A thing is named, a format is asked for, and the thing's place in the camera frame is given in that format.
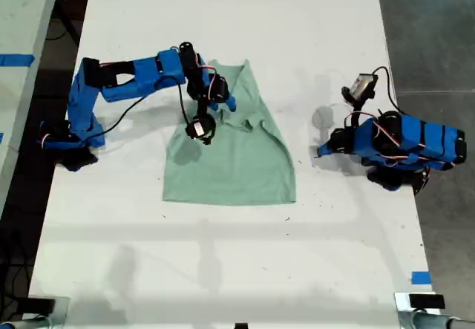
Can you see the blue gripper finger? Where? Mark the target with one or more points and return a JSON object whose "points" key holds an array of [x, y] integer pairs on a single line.
{"points": [[213, 106], [231, 104], [328, 146], [325, 153]]}

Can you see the pale green T-shirt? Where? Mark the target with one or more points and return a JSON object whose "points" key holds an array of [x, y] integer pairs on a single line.
{"points": [[230, 165]]}

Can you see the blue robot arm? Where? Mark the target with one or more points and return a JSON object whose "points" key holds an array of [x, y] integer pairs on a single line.
{"points": [[152, 73], [426, 141]]}

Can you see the square blue tape piece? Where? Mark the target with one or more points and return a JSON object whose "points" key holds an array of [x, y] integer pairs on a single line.
{"points": [[421, 277]]}

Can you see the metal clamp with black box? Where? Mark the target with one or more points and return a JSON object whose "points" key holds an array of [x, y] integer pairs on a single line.
{"points": [[44, 305], [425, 301]]}

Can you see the small black edge block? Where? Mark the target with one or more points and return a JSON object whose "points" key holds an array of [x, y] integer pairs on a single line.
{"points": [[241, 326]]}

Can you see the long blue tape strip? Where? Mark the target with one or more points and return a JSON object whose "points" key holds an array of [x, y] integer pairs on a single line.
{"points": [[16, 60]]}

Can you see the white side table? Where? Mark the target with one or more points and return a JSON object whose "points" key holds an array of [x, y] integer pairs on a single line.
{"points": [[22, 28]]}

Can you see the grey metal pipe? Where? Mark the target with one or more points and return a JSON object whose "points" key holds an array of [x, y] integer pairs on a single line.
{"points": [[441, 321]]}

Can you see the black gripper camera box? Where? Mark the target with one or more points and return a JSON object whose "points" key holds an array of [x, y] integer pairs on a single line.
{"points": [[200, 129], [360, 85]]}

